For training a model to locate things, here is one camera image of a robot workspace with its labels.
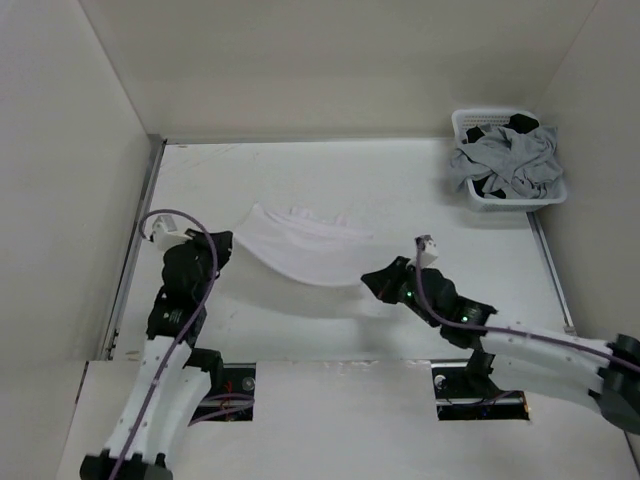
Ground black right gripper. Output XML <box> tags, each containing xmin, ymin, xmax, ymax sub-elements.
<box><xmin>362</xmin><ymin>255</ymin><xmax>441</xmax><ymax>327</ymax></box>

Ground white tank top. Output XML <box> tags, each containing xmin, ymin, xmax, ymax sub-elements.
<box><xmin>234</xmin><ymin>203</ymin><xmax>384</xmax><ymax>288</ymax></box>

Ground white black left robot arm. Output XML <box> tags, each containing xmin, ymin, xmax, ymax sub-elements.
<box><xmin>79</xmin><ymin>230</ymin><xmax>233</xmax><ymax>479</ymax></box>

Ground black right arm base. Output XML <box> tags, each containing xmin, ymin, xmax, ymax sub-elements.
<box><xmin>431</xmin><ymin>352</ymin><xmax>530</xmax><ymax>421</ymax></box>

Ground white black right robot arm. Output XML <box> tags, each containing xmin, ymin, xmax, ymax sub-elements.
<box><xmin>361</xmin><ymin>257</ymin><xmax>639</xmax><ymax>434</ymax></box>

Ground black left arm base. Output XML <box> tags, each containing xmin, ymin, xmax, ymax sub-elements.
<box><xmin>191</xmin><ymin>363</ymin><xmax>256</xmax><ymax>424</ymax></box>

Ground grey tank top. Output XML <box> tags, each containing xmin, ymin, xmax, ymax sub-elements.
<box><xmin>448</xmin><ymin>126</ymin><xmax>563</xmax><ymax>200</ymax></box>

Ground white plastic laundry basket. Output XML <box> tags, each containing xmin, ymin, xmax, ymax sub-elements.
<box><xmin>447</xmin><ymin>107</ymin><xmax>568</xmax><ymax>213</ymax></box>

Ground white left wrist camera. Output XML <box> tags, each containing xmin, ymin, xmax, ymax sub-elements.
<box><xmin>146</xmin><ymin>214</ymin><xmax>190</xmax><ymax>252</ymax></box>

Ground metal table edge rail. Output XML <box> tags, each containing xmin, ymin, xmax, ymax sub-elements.
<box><xmin>96</xmin><ymin>134</ymin><xmax>167</xmax><ymax>360</ymax></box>

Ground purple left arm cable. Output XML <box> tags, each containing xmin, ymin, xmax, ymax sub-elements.
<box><xmin>107</xmin><ymin>209</ymin><xmax>254</xmax><ymax>480</ymax></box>

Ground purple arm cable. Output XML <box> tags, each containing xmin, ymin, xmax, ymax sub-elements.
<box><xmin>412</xmin><ymin>234</ymin><xmax>640</xmax><ymax>409</ymax></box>
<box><xmin>107</xmin><ymin>209</ymin><xmax>254</xmax><ymax>480</ymax></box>

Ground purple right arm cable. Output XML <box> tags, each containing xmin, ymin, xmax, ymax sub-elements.
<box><xmin>412</xmin><ymin>234</ymin><xmax>640</xmax><ymax>409</ymax></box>

